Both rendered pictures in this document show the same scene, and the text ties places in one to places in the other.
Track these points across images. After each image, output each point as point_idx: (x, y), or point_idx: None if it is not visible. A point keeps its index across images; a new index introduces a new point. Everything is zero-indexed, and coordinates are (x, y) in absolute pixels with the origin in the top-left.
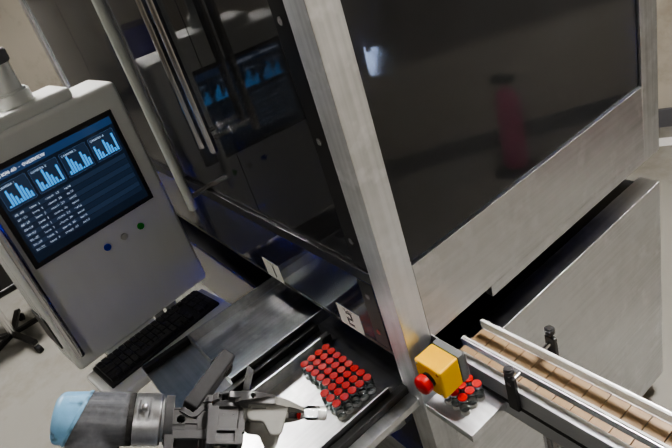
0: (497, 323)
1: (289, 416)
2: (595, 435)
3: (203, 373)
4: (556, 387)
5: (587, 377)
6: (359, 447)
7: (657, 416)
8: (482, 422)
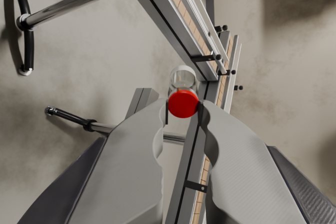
0: None
1: (167, 119)
2: (181, 19)
3: None
4: None
5: None
6: None
7: (200, 13)
8: None
